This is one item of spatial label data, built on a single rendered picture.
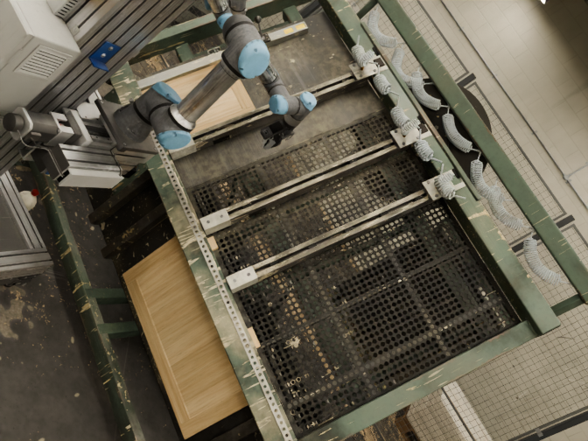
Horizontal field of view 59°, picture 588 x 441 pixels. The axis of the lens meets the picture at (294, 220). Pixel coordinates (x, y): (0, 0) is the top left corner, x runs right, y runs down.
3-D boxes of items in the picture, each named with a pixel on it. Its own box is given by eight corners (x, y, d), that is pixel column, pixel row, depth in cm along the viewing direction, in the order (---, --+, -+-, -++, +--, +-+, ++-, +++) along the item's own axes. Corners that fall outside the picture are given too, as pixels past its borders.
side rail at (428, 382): (296, 439, 215) (297, 440, 205) (515, 324, 236) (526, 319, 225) (304, 458, 212) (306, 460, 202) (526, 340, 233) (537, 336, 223)
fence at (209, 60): (138, 86, 270) (136, 80, 266) (304, 26, 287) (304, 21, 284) (142, 93, 268) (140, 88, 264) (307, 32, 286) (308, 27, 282)
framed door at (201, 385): (125, 274, 280) (122, 274, 278) (200, 220, 262) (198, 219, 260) (186, 438, 251) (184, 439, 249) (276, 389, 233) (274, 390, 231)
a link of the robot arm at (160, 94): (153, 105, 209) (178, 84, 205) (164, 131, 204) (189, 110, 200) (131, 94, 198) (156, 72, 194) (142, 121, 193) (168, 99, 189)
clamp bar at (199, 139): (167, 147, 257) (157, 121, 234) (377, 66, 279) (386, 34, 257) (174, 164, 253) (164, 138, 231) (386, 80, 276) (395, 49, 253)
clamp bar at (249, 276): (225, 277, 233) (220, 262, 211) (450, 177, 255) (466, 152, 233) (234, 297, 230) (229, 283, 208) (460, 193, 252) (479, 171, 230)
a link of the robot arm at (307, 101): (298, 89, 213) (314, 90, 218) (284, 105, 221) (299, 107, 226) (305, 105, 210) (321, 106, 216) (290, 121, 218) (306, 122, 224)
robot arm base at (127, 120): (125, 140, 196) (143, 124, 193) (108, 107, 199) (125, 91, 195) (150, 144, 210) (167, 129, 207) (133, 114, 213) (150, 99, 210)
